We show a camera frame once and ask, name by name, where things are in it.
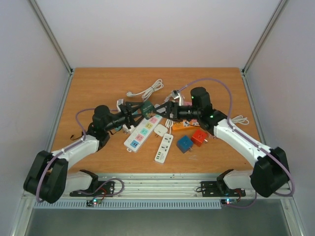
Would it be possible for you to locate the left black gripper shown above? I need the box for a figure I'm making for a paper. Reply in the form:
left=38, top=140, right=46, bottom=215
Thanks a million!
left=105, top=102, right=146, bottom=132

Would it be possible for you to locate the dark green cube adapter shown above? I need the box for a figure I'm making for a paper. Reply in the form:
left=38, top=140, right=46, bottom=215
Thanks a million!
left=140, top=100, right=155, bottom=120

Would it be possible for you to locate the white cube adapter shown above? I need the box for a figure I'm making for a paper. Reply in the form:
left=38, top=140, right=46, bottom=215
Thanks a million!
left=122, top=124, right=135, bottom=135

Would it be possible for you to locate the long white multicolour power strip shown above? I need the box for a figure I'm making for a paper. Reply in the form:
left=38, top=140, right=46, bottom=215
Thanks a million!
left=124, top=115, right=162, bottom=152

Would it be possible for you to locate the red cube adapter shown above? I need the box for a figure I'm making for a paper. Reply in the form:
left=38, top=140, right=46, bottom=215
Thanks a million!
left=191, top=130, right=208, bottom=147

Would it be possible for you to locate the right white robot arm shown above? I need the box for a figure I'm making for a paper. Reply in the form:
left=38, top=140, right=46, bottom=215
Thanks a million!
left=154, top=87, right=291, bottom=198

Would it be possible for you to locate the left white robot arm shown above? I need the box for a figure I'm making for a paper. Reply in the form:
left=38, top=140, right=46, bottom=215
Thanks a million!
left=23, top=102, right=144, bottom=204

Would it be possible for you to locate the small white flat adapter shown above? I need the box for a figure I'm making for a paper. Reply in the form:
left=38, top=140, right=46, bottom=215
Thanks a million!
left=154, top=124, right=168, bottom=137

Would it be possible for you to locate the orange power strip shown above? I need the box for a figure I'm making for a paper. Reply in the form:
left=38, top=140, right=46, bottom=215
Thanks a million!
left=172, top=119, right=200, bottom=131

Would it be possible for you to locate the white power strip with USB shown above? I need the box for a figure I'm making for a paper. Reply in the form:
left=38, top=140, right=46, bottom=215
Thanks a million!
left=155, top=133, right=173, bottom=164

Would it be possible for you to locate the blue cube adapter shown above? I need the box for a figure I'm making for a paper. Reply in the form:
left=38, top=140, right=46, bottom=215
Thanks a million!
left=176, top=135, right=193, bottom=153

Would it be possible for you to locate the left small circuit board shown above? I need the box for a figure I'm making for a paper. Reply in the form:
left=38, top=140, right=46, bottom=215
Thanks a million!
left=86, top=199, right=102, bottom=207

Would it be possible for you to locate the small circuit board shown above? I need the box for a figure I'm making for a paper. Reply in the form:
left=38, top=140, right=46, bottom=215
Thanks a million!
left=220, top=198, right=238, bottom=205
left=86, top=199, right=102, bottom=207

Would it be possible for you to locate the right small circuit board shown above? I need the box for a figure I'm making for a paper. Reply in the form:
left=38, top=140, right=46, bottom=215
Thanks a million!
left=220, top=198, right=238, bottom=205

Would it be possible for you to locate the teal strip white cable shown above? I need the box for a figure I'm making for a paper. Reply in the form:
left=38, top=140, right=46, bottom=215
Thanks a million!
left=126, top=78, right=164, bottom=99

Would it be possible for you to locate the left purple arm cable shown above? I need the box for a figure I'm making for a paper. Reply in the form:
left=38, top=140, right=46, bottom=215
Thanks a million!
left=36, top=108, right=119, bottom=203

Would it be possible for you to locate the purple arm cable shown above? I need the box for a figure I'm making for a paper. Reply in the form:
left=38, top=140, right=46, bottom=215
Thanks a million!
left=36, top=108, right=119, bottom=203
left=176, top=78, right=296, bottom=208

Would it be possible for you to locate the white cable bundle right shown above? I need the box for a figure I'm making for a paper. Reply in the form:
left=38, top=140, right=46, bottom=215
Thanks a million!
left=231, top=115, right=250, bottom=125

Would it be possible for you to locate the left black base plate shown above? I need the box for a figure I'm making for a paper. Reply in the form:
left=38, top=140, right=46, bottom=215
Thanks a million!
left=69, top=181, right=115, bottom=197

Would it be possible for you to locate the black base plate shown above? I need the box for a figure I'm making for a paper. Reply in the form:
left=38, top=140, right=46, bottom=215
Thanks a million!
left=69, top=181, right=115, bottom=197
left=196, top=181, right=246, bottom=197

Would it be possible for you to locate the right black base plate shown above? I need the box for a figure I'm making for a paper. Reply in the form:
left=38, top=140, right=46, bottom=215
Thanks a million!
left=196, top=181, right=246, bottom=197

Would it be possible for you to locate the grey slotted cable duct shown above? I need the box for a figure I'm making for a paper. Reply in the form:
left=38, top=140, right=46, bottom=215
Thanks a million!
left=34, top=199, right=221, bottom=210

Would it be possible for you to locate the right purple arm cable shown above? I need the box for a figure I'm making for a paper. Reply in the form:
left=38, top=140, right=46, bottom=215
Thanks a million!
left=176, top=78, right=296, bottom=208

